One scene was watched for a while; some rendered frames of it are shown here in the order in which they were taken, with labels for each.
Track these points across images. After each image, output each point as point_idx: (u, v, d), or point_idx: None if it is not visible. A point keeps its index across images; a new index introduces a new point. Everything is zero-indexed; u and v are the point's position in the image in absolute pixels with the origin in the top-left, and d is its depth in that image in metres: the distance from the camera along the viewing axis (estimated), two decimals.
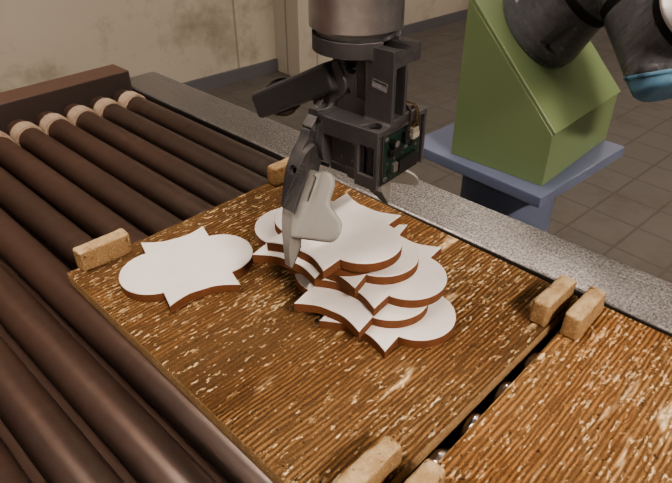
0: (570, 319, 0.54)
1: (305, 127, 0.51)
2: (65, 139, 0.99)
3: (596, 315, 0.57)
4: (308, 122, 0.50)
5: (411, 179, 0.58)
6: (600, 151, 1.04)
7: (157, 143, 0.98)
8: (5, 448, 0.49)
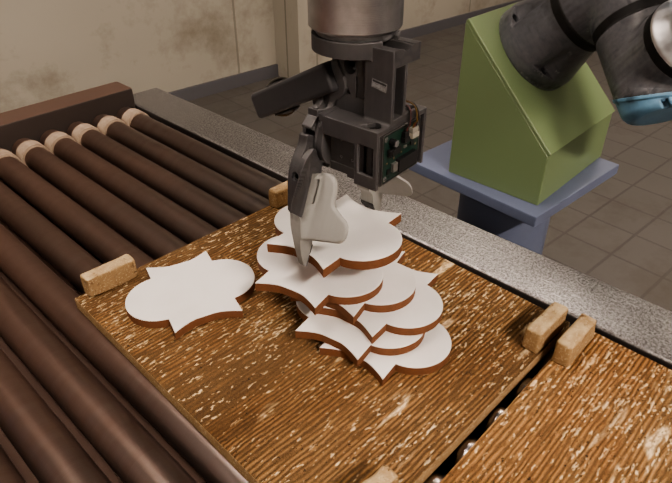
0: (562, 347, 0.56)
1: (305, 127, 0.51)
2: (70, 158, 1.01)
3: (587, 342, 0.59)
4: (308, 122, 0.50)
5: (405, 189, 0.58)
6: (595, 169, 1.06)
7: (160, 162, 1.00)
8: (17, 474, 0.51)
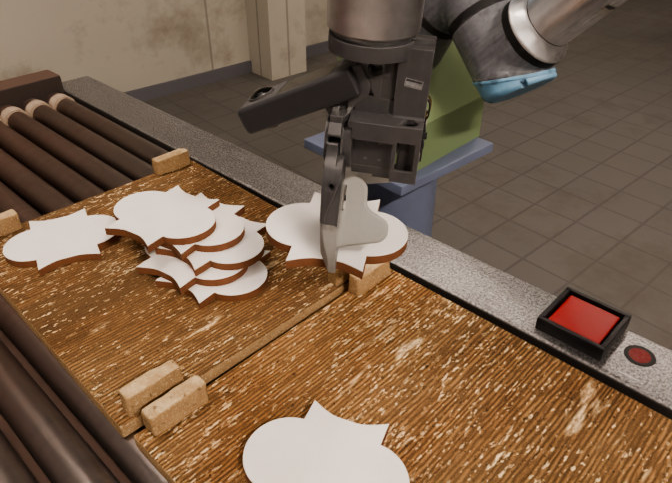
0: (352, 278, 0.68)
1: (327, 136, 0.50)
2: None
3: (380, 276, 0.71)
4: (334, 130, 0.49)
5: None
6: (470, 147, 1.17)
7: (74, 139, 1.12)
8: None
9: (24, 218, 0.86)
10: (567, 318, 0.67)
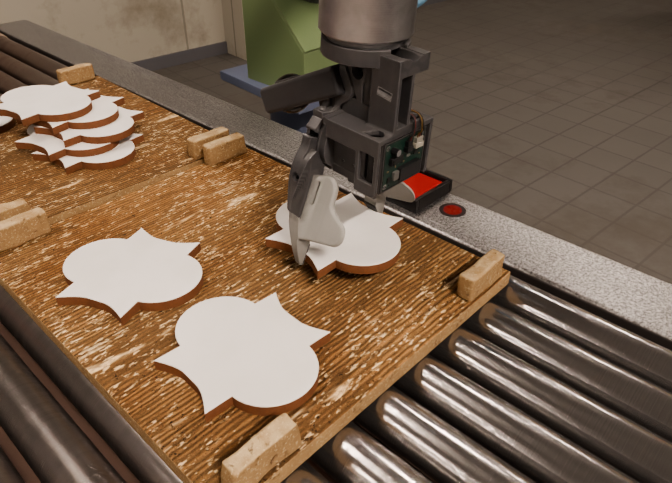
0: (204, 148, 0.76)
1: (309, 128, 0.51)
2: None
3: (235, 151, 0.79)
4: (312, 124, 0.50)
5: (407, 195, 0.58)
6: None
7: None
8: None
9: None
10: None
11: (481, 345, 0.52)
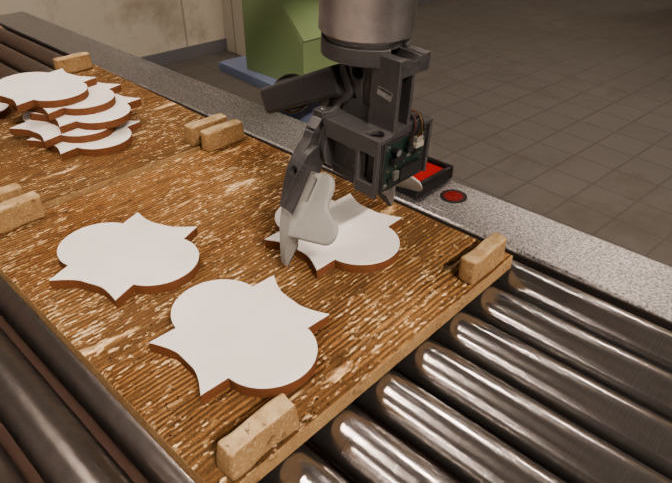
0: (202, 134, 0.75)
1: (309, 128, 0.51)
2: None
3: (233, 138, 0.78)
4: (312, 124, 0.50)
5: (415, 185, 0.58)
6: None
7: None
8: None
9: None
10: None
11: (483, 328, 0.51)
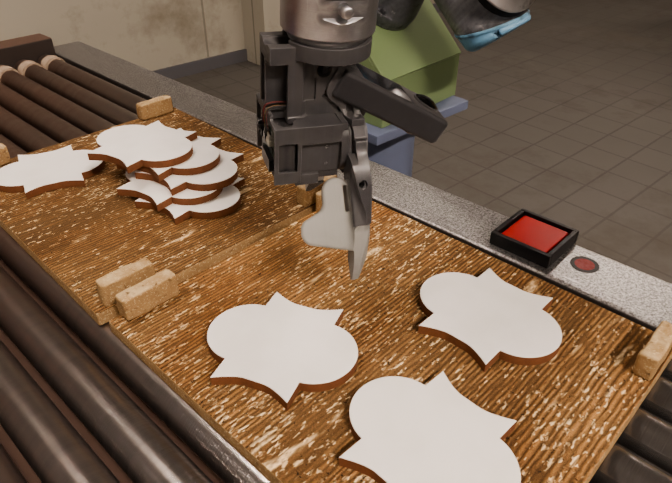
0: (318, 197, 0.73)
1: None
2: None
3: None
4: None
5: (309, 233, 0.51)
6: (445, 103, 1.22)
7: (64, 94, 1.16)
8: None
9: (14, 156, 0.91)
10: (519, 233, 0.72)
11: (669, 430, 0.49)
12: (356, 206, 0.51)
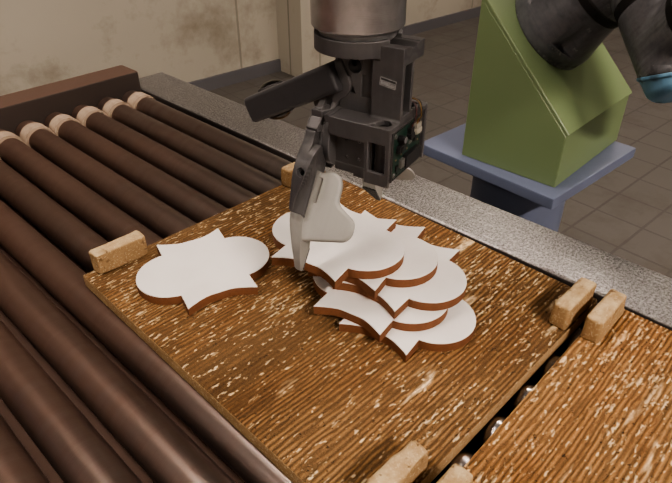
0: (592, 322, 0.54)
1: (309, 129, 0.51)
2: (75, 140, 0.98)
3: (616, 318, 0.57)
4: (312, 124, 0.50)
5: (407, 174, 0.59)
6: (612, 152, 1.03)
7: (167, 144, 0.98)
8: (25, 452, 0.49)
9: None
10: None
11: None
12: None
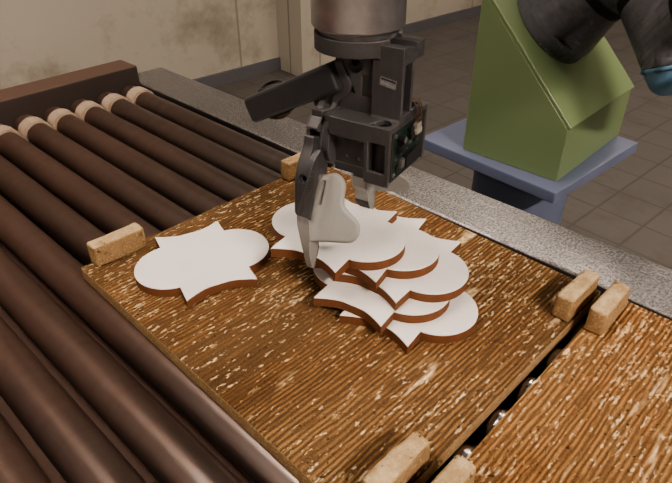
0: (596, 314, 0.54)
1: (309, 129, 0.51)
2: (74, 134, 0.98)
3: (620, 310, 0.56)
4: (313, 123, 0.50)
5: (402, 184, 0.59)
6: (614, 147, 1.03)
7: (166, 138, 0.97)
8: (22, 445, 0.48)
9: None
10: None
11: None
12: None
